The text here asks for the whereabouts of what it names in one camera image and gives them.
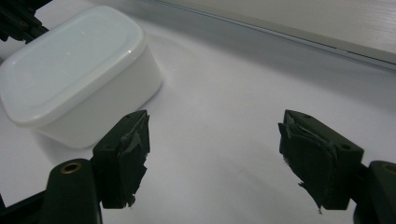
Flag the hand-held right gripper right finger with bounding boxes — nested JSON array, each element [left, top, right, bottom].
[[277, 108, 365, 216]]

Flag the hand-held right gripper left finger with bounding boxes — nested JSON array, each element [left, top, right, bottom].
[[92, 109, 151, 210]]

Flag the white lidded container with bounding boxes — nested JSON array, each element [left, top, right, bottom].
[[0, 5, 163, 150]]

